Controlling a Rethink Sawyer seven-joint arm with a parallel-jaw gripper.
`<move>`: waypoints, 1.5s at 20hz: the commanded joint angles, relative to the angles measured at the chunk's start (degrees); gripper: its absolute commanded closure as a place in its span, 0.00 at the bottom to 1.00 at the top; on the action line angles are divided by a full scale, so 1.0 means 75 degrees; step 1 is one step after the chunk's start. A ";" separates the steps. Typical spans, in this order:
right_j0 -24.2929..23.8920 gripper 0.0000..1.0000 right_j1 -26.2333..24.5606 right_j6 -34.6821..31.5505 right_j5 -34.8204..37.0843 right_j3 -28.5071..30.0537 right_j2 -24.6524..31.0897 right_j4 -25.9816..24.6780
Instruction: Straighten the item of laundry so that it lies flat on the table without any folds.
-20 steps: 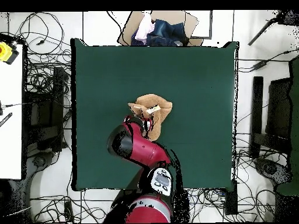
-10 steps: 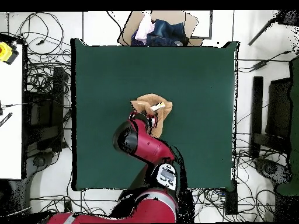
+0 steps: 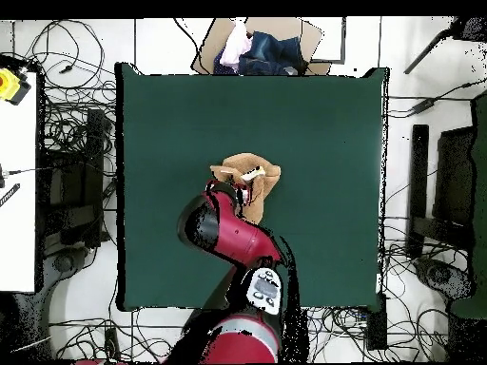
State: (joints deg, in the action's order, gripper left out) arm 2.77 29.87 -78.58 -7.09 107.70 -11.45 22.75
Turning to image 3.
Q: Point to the tan terry towel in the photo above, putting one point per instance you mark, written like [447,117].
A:
[255,209]

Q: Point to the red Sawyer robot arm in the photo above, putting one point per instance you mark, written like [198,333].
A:
[236,232]

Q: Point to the dark green tablecloth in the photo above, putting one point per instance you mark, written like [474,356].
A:
[304,152]

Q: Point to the purple dotted garment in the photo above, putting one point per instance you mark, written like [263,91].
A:
[220,66]

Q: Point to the blue jeans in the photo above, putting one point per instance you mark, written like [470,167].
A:
[274,53]

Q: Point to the white pink garment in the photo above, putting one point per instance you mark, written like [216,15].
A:
[234,45]

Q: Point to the black equipment stand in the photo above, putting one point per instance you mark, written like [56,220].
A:
[95,152]

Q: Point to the cardboard box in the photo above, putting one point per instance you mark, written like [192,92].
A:
[304,34]

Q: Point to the grey round base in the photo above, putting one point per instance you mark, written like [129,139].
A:
[64,262]

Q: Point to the black power strip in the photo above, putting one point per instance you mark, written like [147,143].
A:
[376,327]

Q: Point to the black power brick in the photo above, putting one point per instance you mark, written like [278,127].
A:
[112,344]

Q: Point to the dark round base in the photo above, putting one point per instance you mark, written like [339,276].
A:
[437,275]

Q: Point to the white desk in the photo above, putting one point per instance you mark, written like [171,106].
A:
[17,228]

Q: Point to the black tripod leg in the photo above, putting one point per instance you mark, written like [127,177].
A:
[426,53]

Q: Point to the black slotted strip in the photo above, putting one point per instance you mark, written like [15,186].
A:
[9,194]

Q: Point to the yellow emergency stop button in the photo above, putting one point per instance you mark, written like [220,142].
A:
[9,85]

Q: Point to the white board grey frame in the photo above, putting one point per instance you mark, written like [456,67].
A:
[331,38]

